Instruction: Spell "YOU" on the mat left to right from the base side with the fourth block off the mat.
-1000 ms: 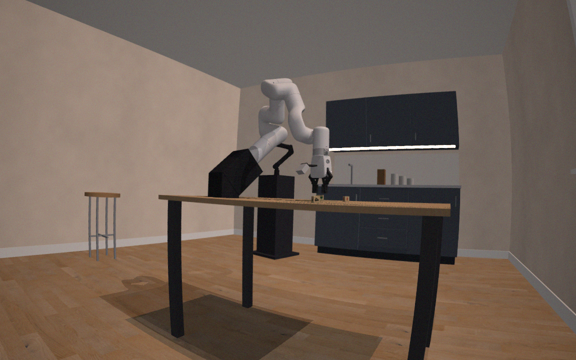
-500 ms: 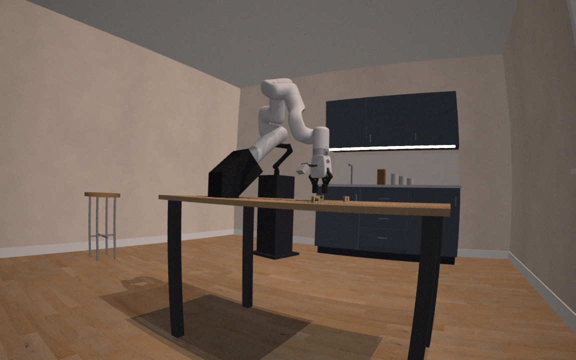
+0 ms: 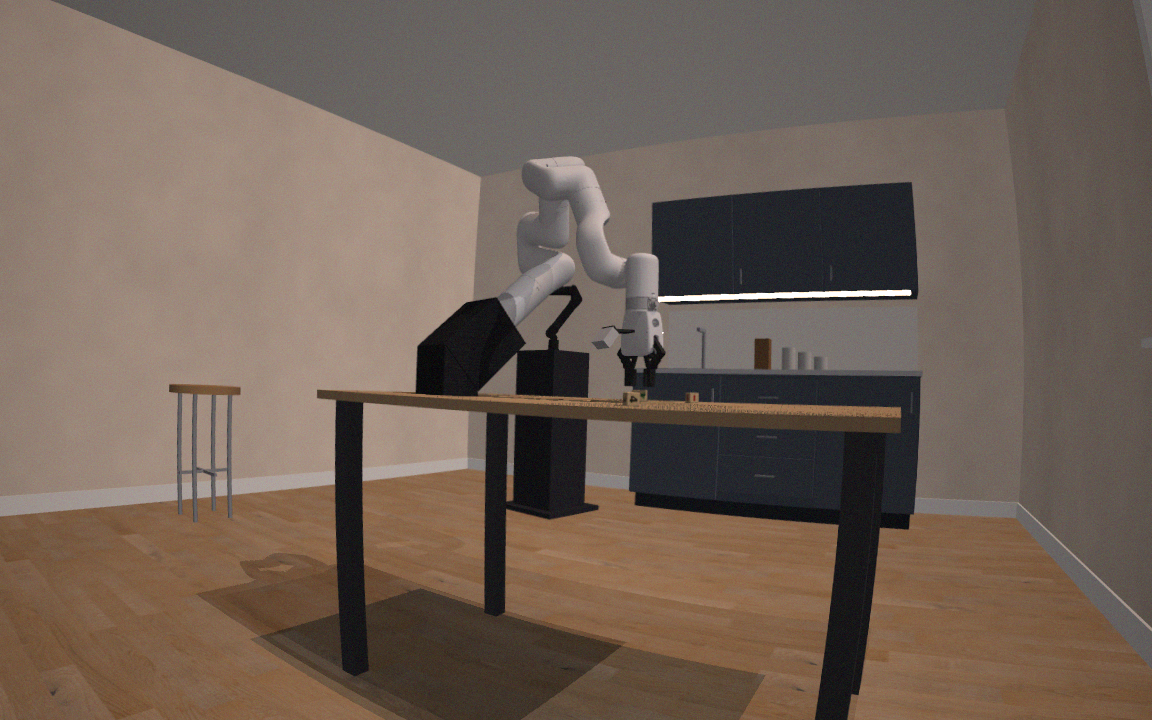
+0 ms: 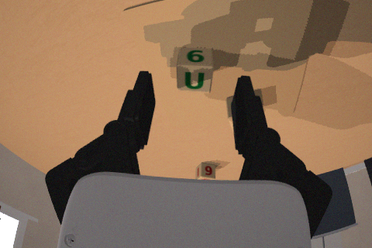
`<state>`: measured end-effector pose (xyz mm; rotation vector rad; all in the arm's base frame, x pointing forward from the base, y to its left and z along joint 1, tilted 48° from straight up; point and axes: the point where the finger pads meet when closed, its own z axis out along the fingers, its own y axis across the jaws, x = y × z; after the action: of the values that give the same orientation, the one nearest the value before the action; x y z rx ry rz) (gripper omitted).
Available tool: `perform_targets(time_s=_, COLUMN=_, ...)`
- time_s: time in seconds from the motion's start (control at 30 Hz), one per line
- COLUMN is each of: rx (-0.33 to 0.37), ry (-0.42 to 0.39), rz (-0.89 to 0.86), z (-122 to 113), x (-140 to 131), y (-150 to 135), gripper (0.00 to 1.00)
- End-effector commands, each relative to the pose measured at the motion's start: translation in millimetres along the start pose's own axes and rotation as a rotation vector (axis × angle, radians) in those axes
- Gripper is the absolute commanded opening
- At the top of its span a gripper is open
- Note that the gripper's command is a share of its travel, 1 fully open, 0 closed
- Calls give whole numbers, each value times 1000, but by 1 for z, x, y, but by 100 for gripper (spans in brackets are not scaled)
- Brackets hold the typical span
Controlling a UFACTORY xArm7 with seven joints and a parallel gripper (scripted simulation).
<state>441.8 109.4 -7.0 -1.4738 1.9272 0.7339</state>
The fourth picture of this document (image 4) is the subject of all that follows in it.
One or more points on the cream letter block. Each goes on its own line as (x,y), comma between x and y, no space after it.
(194,70)
(229,113)
(205,171)

